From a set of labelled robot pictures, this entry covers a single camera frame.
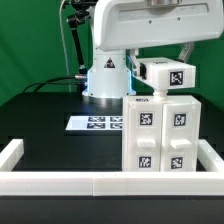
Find white cabinet body box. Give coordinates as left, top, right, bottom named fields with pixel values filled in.
left=122, top=96, right=201, bottom=172

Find white cabinet top block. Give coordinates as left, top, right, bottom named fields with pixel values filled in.
left=136, top=57, right=196, bottom=101

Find black cables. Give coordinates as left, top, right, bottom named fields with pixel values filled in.
left=22, top=75, right=88, bottom=94

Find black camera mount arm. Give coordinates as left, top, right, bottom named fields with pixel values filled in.
left=67, top=0, right=98, bottom=75

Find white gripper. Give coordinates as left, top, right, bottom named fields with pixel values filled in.
left=94, top=0, right=224, bottom=79

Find grey cable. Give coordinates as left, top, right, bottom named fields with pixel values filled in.
left=58, top=0, right=73, bottom=94

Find white marker base plate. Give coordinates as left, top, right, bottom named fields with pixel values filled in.
left=66, top=116, right=123, bottom=131

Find white cabinet door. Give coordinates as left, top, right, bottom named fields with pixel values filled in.
left=122, top=97, right=162, bottom=172
left=160, top=96, right=201, bottom=172

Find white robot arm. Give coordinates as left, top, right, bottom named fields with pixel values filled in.
left=83, top=0, right=224, bottom=100

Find white U-shaped fence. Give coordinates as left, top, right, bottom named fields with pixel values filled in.
left=0, top=139, right=224, bottom=196

